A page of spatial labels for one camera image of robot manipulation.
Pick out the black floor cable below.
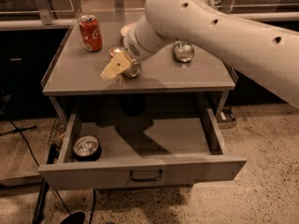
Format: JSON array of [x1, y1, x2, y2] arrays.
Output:
[[0, 110, 97, 224]]

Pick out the black stand base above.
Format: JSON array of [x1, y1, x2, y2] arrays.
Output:
[[59, 211, 85, 224]]

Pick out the white bowl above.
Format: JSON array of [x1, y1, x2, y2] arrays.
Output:
[[121, 23, 134, 37]]

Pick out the grey cabinet table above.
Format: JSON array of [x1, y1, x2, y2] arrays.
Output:
[[43, 10, 237, 122]]

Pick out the black can in drawer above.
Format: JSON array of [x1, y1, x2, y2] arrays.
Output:
[[72, 135, 102, 161]]

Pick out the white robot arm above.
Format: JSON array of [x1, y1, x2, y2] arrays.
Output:
[[101, 0, 299, 108]]

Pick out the black drawer handle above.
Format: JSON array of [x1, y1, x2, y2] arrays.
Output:
[[129, 170, 164, 182]]

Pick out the orange soda can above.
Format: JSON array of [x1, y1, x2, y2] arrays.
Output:
[[108, 47, 141, 78]]

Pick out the grey metal rail frame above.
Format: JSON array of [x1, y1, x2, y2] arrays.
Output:
[[0, 0, 299, 31]]

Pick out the red cola can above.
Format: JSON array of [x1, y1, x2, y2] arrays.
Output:
[[79, 15, 102, 52]]

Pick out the grey open top drawer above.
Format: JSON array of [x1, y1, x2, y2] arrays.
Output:
[[38, 108, 247, 189]]

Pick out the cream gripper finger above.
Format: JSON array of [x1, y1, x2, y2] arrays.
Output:
[[101, 51, 132, 80]]

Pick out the small floor box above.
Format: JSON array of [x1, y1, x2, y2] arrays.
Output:
[[217, 107, 237, 129]]

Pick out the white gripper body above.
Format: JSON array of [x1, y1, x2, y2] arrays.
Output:
[[123, 16, 165, 61]]

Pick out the wire mesh basket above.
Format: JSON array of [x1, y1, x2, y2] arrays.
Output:
[[48, 118, 66, 147]]

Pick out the green soda can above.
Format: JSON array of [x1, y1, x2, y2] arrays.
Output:
[[173, 40, 194, 63]]

